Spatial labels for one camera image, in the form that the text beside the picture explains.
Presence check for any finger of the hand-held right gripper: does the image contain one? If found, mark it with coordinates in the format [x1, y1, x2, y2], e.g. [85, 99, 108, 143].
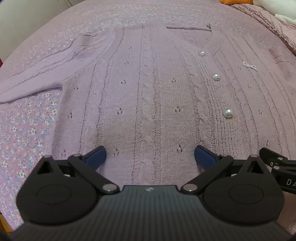
[258, 147, 290, 168]

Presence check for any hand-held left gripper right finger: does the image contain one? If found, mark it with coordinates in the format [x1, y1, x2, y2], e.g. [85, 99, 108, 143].
[180, 145, 266, 194]

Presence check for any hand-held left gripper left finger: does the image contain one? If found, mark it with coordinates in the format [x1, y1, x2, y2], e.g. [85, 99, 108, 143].
[35, 146, 120, 194]

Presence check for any lilac knit cardigan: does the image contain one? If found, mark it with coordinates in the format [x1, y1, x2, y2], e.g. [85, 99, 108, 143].
[0, 22, 296, 186]

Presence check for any person's right forearm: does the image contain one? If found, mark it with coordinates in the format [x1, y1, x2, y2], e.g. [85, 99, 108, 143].
[279, 192, 296, 233]

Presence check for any floral pink bedspread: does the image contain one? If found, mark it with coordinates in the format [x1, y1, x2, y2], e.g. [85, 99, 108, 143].
[0, 0, 296, 232]

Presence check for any pink quilted blanket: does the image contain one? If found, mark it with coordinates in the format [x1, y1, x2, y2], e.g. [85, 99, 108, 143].
[231, 3, 296, 50]

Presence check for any white and orange plush toy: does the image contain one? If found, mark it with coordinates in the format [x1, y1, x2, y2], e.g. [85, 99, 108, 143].
[219, 0, 296, 24]

